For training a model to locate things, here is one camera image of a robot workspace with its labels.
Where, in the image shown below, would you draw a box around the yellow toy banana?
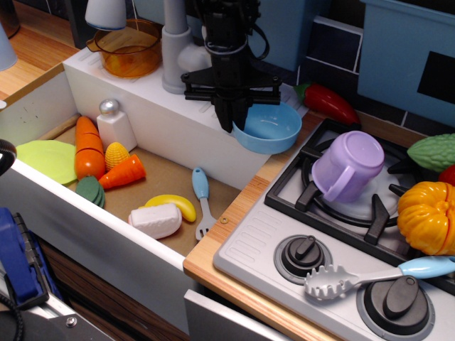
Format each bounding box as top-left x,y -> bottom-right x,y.
141,195 -> 197,222

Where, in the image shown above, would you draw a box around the white toy sink basin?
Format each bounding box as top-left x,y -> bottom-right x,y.
1,50 -> 269,332

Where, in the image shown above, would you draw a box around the purple plastic cup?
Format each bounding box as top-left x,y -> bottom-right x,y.
311,131 -> 385,202

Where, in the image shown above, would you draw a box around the white toy bread piece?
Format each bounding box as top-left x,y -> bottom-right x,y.
128,203 -> 183,239

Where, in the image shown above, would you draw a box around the light blue cabinet box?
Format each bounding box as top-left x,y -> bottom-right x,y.
358,1 -> 454,126

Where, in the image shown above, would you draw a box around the left black stove knob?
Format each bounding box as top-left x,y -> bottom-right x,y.
274,234 -> 333,286

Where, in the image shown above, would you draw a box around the orange toy carrot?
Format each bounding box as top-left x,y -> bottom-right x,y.
74,117 -> 105,180

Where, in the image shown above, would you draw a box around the black coiled cable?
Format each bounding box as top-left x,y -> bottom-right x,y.
0,291 -> 24,341

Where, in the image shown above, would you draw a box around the right black stove knob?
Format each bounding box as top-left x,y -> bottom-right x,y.
356,276 -> 435,340

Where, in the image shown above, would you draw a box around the grey toy faucet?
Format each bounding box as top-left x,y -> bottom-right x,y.
161,1 -> 212,94

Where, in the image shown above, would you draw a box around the black stove grate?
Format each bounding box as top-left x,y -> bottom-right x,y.
264,118 -> 455,296

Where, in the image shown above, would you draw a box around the black stove knob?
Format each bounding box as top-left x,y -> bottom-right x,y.
356,276 -> 435,340
274,234 -> 333,286

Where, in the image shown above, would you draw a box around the blue handled grey spatula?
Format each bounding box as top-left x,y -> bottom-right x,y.
192,167 -> 216,241

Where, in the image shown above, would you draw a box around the red toy chili pepper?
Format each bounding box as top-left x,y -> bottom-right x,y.
293,82 -> 360,126

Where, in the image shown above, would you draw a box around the yellow toy corn piece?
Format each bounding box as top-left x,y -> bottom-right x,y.
105,142 -> 130,172

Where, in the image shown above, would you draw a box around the blue handled pasta spoon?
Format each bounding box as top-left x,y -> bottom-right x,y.
304,256 -> 454,300

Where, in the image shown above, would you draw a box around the dark green toy leaves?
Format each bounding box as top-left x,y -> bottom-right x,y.
75,176 -> 105,208

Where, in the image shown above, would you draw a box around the green toy bitter gourd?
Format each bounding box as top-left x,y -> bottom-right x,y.
407,134 -> 454,173

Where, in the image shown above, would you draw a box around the amber transparent pot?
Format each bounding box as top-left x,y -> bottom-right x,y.
86,19 -> 162,79

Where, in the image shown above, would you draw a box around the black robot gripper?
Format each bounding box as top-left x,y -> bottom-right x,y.
181,1 -> 282,133

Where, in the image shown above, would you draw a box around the orange toy carrot tip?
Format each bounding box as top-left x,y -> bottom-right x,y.
98,155 -> 146,190

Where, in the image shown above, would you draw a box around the blue clamp device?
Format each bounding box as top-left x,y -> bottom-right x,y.
1,207 -> 59,310

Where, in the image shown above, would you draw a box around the grey toy stove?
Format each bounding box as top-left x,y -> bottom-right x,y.
212,118 -> 455,341

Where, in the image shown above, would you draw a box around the light blue plastic bowl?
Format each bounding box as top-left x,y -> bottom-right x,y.
232,102 -> 302,155

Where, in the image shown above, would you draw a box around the light blue cup edge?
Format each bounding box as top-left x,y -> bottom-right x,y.
0,26 -> 18,71

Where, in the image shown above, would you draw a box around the white salt shaker silver cap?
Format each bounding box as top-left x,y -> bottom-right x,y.
97,99 -> 137,151

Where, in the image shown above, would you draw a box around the red toy tomato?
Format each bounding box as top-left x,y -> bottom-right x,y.
438,165 -> 455,187

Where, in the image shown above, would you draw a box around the orange toy pumpkin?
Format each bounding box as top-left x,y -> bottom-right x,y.
397,181 -> 454,256

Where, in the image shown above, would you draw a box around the light green toy plate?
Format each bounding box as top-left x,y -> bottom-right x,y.
16,140 -> 77,185

